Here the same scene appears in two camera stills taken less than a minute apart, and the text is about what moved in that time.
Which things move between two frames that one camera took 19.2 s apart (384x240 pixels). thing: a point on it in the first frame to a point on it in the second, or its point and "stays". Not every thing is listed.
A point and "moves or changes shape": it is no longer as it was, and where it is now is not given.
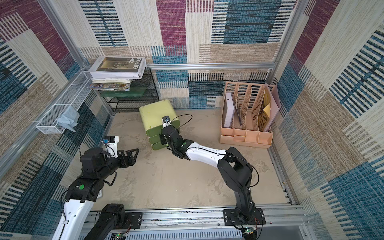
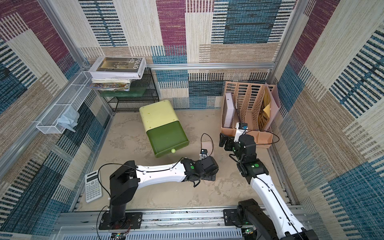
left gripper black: x=130 y=160 to x=212 y=176
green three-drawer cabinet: x=152 y=115 stays
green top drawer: x=157 y=130 moves or changes shape
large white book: x=117 y=68 stays
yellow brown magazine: x=264 y=114 stays
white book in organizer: x=230 y=110 stays
